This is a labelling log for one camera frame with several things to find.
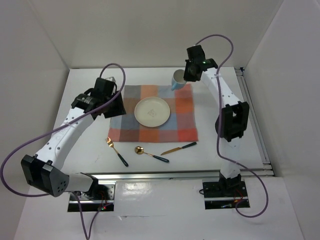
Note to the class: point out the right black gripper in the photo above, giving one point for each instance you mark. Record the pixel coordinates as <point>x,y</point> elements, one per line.
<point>186,77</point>

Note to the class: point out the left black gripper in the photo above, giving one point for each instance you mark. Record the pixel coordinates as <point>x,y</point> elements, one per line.
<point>119,110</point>

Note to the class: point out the light blue mug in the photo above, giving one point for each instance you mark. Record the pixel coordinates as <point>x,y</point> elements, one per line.
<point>178,81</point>

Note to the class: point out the gold fork green handle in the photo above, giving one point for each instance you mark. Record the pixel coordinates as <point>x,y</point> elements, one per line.
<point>111,145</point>

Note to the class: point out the cream ceramic plate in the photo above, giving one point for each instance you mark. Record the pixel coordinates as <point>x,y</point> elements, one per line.
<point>152,112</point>

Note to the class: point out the checkered orange blue cloth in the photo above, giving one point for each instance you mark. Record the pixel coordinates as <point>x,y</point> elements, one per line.
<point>180,126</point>

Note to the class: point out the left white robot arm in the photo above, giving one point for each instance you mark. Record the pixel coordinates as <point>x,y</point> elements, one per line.
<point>56,150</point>

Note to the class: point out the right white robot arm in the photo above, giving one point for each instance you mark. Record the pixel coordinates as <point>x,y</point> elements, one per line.
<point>230,125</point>

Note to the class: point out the gold spoon green handle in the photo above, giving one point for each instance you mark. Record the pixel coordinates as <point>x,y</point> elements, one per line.
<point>140,151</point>

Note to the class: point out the gold knife green handle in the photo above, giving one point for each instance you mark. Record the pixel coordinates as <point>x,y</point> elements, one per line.
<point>179,148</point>

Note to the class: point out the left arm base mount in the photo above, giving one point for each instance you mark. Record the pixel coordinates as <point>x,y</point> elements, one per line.
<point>101,199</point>

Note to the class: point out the aluminium side rail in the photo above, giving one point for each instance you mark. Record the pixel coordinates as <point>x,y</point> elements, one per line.
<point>267,166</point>

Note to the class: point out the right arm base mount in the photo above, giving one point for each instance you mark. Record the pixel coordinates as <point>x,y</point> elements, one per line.
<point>216,198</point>

